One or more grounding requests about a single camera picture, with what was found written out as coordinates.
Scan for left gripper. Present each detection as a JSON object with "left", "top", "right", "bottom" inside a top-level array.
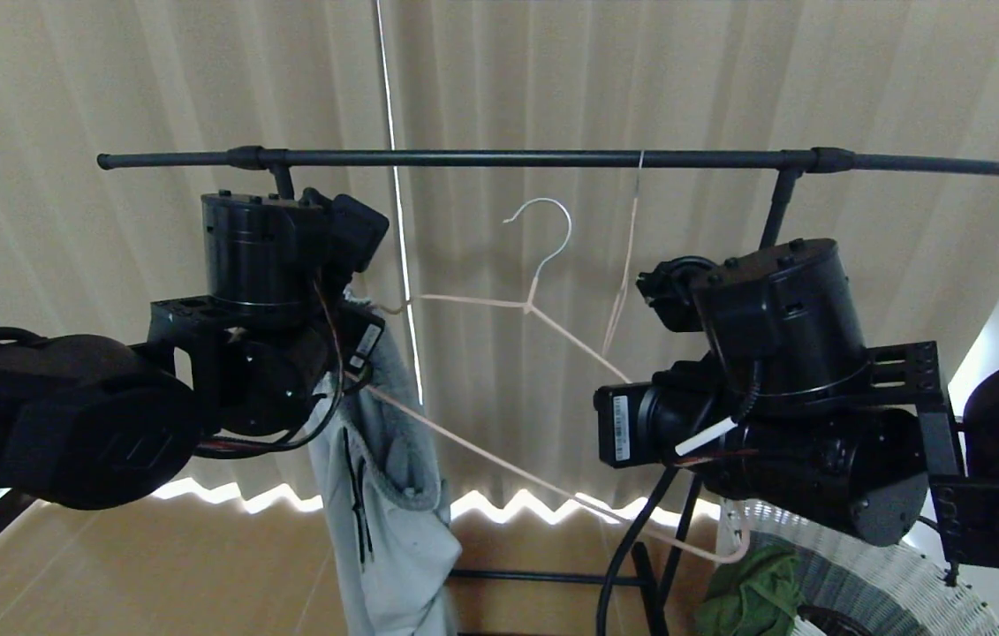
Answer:
[{"left": 314, "top": 299, "right": 388, "bottom": 391}]

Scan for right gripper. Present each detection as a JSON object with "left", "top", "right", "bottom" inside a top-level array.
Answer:
[{"left": 594, "top": 353, "right": 744, "bottom": 470}]

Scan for pink clothes hanger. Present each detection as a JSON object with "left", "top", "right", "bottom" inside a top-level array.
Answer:
[
  {"left": 601, "top": 150, "right": 647, "bottom": 359},
  {"left": 373, "top": 198, "right": 752, "bottom": 566}
]

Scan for pale grey shorts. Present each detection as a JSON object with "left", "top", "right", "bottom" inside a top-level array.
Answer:
[{"left": 305, "top": 296, "right": 463, "bottom": 636}]

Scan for black clothes rack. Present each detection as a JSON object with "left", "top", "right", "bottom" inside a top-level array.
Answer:
[{"left": 97, "top": 146, "right": 999, "bottom": 636}]

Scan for white laundry basket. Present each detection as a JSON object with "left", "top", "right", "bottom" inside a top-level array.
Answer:
[{"left": 715, "top": 499, "right": 999, "bottom": 636}]

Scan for green garment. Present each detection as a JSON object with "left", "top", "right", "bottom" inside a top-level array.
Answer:
[{"left": 695, "top": 543, "right": 805, "bottom": 636}]

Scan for beige curtain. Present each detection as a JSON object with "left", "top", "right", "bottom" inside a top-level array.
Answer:
[{"left": 0, "top": 0, "right": 999, "bottom": 522}]

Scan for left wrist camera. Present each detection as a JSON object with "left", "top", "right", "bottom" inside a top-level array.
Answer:
[{"left": 327, "top": 190, "right": 391, "bottom": 275}]

